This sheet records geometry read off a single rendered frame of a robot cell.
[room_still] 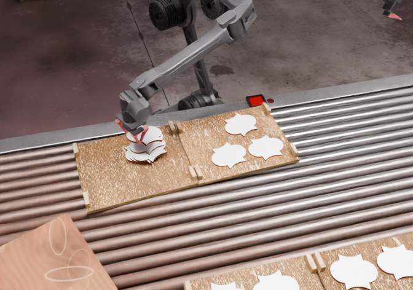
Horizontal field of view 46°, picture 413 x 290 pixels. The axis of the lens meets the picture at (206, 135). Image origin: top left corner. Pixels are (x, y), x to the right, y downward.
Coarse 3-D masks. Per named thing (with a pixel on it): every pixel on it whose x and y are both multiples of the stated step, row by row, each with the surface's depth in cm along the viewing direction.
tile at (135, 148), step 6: (162, 138) 191; (132, 144) 188; (138, 144) 188; (150, 144) 188; (156, 144) 188; (162, 144) 188; (132, 150) 186; (138, 150) 186; (144, 150) 186; (150, 150) 186
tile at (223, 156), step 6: (228, 144) 193; (216, 150) 191; (222, 150) 191; (228, 150) 191; (234, 150) 191; (240, 150) 191; (216, 156) 188; (222, 156) 188; (228, 156) 188; (234, 156) 188; (240, 156) 188; (216, 162) 186; (222, 162) 186; (228, 162) 186; (234, 162) 186; (240, 162) 187
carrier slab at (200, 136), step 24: (192, 120) 205; (216, 120) 205; (264, 120) 205; (192, 144) 194; (216, 144) 194; (240, 144) 194; (288, 144) 194; (216, 168) 185; (240, 168) 185; (264, 168) 185
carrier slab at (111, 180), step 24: (96, 144) 194; (120, 144) 194; (168, 144) 194; (96, 168) 185; (120, 168) 185; (144, 168) 185; (168, 168) 185; (96, 192) 176; (120, 192) 176; (144, 192) 176; (168, 192) 177
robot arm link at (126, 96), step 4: (124, 92) 166; (128, 92) 167; (132, 92) 167; (120, 96) 166; (124, 96) 165; (128, 96) 165; (132, 96) 165; (120, 100) 165; (124, 100) 164; (128, 100) 164; (132, 100) 163; (120, 104) 167; (124, 104) 165; (124, 108) 167
